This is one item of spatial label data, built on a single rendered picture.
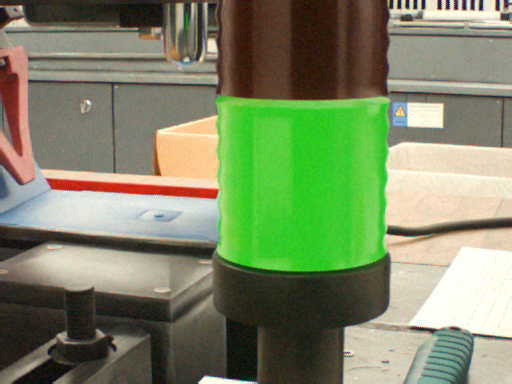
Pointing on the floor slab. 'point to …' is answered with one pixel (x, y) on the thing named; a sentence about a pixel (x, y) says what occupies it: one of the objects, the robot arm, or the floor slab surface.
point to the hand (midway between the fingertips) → (1, 181)
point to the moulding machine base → (126, 120)
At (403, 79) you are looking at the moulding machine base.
